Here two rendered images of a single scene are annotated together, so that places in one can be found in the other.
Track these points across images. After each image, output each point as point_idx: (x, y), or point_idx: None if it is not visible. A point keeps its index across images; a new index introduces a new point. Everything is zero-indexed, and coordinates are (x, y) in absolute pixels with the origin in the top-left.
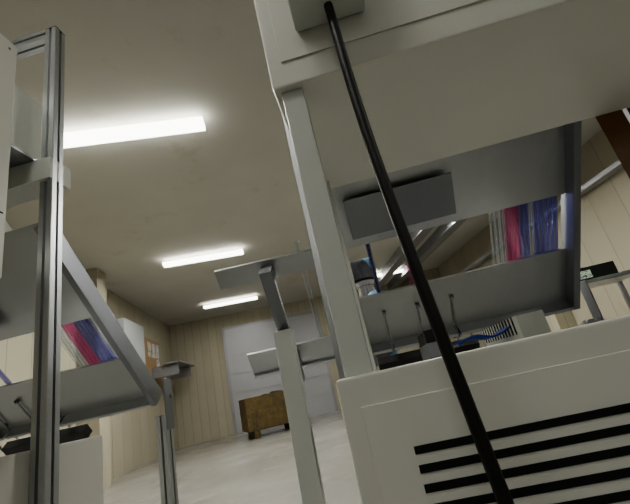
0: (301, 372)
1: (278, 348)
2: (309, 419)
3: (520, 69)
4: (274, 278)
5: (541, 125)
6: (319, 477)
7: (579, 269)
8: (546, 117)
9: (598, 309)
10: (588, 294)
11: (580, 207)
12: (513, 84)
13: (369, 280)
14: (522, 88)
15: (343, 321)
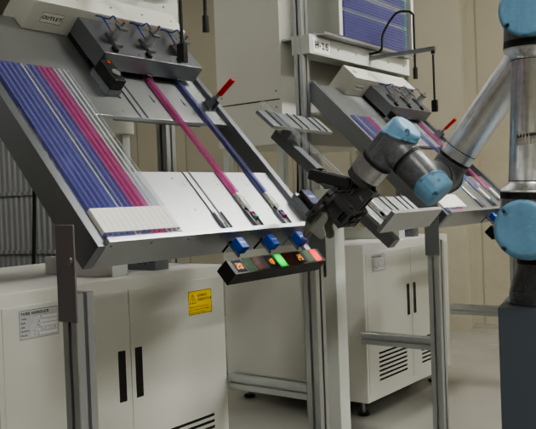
0: (333, 239)
1: None
2: (327, 290)
3: None
4: (281, 140)
5: None
6: None
7: (47, 211)
8: None
9: (58, 280)
10: (62, 251)
11: (0, 137)
12: None
13: (504, 52)
14: None
15: None
